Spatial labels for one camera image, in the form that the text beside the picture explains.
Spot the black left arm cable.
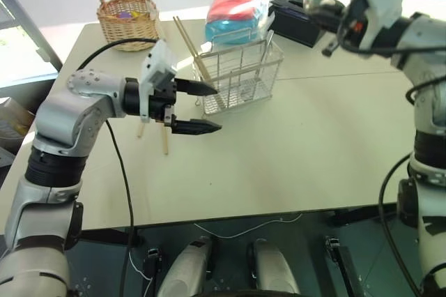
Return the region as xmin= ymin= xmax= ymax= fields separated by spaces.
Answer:
xmin=75 ymin=37 xmax=163 ymax=297

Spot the wooden chopstick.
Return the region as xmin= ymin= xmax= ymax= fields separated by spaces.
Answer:
xmin=176 ymin=15 xmax=227 ymax=108
xmin=173 ymin=17 xmax=214 ymax=82
xmin=160 ymin=125 xmax=170 ymax=156

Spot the metal wire basket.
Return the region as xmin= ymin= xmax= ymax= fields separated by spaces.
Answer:
xmin=192 ymin=28 xmax=285 ymax=116

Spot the thin white floor wire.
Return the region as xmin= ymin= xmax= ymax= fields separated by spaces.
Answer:
xmin=128 ymin=212 xmax=304 ymax=282

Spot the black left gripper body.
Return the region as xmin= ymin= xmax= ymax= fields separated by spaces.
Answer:
xmin=149 ymin=80 xmax=178 ymax=129

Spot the black tissue box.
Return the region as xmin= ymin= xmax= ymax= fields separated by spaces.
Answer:
xmin=268 ymin=0 xmax=330 ymax=49

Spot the black metal table foot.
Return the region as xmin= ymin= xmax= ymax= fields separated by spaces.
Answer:
xmin=323 ymin=236 xmax=365 ymax=297
xmin=144 ymin=247 xmax=164 ymax=281

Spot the wicker basket with handle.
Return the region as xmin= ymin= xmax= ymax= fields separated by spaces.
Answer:
xmin=91 ymin=0 xmax=162 ymax=52

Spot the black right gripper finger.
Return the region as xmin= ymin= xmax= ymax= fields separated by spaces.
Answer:
xmin=308 ymin=10 xmax=346 ymax=32
xmin=321 ymin=30 xmax=341 ymax=57

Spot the brown cardboard box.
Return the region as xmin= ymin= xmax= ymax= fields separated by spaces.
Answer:
xmin=0 ymin=96 xmax=36 ymax=155

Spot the metal spoon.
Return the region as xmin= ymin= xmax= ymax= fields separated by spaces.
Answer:
xmin=255 ymin=30 xmax=276 ymax=79

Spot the clear plastic bag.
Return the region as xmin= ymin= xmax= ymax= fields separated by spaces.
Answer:
xmin=204 ymin=0 xmax=272 ymax=47

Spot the silver rounded robot leg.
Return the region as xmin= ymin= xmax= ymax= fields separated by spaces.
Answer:
xmin=247 ymin=238 xmax=301 ymax=297
xmin=156 ymin=236 xmax=214 ymax=297

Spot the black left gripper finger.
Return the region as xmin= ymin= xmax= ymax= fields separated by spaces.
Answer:
xmin=174 ymin=78 xmax=220 ymax=98
xmin=169 ymin=118 xmax=223 ymax=137

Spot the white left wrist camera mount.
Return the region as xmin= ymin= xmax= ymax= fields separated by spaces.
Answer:
xmin=139 ymin=39 xmax=178 ymax=124

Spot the white tissue paper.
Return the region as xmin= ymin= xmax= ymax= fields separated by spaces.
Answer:
xmin=302 ymin=0 xmax=346 ymax=10

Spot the dark window frame post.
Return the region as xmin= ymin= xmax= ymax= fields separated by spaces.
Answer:
xmin=0 ymin=0 xmax=64 ymax=72

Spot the red folded cloth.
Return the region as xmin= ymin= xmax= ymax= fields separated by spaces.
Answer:
xmin=208 ymin=0 xmax=264 ymax=24

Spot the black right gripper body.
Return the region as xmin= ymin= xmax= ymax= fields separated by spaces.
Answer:
xmin=339 ymin=0 xmax=372 ymax=45

